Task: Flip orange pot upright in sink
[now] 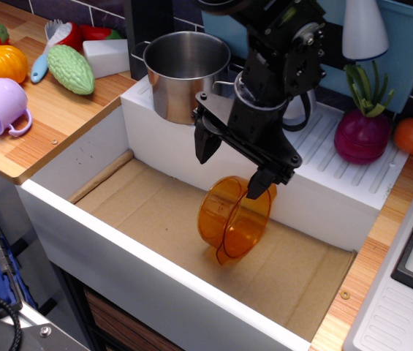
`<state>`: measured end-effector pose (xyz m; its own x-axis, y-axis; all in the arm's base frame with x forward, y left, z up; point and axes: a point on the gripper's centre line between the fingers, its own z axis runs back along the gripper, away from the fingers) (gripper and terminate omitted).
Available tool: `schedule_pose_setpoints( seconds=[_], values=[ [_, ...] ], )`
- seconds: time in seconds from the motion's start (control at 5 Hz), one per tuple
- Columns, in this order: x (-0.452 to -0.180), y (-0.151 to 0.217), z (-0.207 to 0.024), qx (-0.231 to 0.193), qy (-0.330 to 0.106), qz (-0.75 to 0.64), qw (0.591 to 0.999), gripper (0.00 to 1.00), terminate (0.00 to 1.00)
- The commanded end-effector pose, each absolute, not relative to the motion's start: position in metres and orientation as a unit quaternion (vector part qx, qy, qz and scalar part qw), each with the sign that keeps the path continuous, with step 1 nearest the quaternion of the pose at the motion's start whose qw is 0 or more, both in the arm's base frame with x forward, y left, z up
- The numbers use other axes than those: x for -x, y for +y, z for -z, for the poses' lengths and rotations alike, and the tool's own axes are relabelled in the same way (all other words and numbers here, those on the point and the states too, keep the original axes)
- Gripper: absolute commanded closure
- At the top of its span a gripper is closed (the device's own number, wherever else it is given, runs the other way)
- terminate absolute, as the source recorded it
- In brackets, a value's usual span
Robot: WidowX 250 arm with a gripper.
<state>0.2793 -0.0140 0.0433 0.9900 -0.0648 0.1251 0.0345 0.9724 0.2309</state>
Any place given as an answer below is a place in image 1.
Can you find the purple toy beet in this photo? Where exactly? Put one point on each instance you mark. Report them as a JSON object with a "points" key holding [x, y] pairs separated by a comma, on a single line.
{"points": [[363, 133]]}

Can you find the white toy sink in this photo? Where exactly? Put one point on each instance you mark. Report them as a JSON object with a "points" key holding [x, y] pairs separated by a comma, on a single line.
{"points": [[328, 199]]}

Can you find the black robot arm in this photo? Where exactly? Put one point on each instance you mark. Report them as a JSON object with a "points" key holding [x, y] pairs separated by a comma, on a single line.
{"points": [[284, 61]]}

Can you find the grey toy faucet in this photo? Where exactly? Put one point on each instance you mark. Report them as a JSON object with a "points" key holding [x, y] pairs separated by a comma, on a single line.
{"points": [[300, 109]]}

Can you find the red toy chili pepper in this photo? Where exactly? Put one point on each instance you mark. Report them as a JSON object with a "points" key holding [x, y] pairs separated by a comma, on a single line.
{"points": [[90, 33]]}

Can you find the wooden drawer front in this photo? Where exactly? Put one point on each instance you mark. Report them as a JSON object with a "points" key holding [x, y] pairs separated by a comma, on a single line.
{"points": [[127, 331]]}

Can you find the white rectangular block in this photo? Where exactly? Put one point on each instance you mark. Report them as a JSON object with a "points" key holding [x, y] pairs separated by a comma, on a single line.
{"points": [[107, 57]]}

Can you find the stainless steel pot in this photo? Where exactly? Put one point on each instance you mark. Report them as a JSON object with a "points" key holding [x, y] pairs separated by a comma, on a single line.
{"points": [[180, 65]]}

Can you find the green toy bitter gourd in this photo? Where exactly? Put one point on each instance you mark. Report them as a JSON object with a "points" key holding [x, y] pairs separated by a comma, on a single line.
{"points": [[71, 70]]}

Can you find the cardboard sink liner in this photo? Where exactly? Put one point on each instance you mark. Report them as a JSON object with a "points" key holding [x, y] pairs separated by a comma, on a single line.
{"points": [[288, 277]]}

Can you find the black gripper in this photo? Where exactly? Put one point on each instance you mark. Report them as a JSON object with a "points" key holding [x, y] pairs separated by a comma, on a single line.
{"points": [[255, 132]]}

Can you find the white cone lamp shade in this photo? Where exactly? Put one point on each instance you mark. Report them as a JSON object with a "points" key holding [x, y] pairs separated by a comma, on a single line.
{"points": [[364, 34]]}

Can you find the light blue plastic spork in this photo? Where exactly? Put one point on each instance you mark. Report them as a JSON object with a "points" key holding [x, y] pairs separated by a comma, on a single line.
{"points": [[40, 66]]}

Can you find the orange transparent plastic pot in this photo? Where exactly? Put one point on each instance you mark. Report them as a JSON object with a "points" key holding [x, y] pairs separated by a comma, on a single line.
{"points": [[229, 221]]}

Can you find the red white toy vegetable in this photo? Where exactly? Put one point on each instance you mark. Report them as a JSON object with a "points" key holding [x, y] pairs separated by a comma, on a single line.
{"points": [[69, 34]]}

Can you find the toy stove top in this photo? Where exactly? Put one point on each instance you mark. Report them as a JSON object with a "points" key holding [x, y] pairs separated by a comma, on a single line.
{"points": [[385, 319]]}

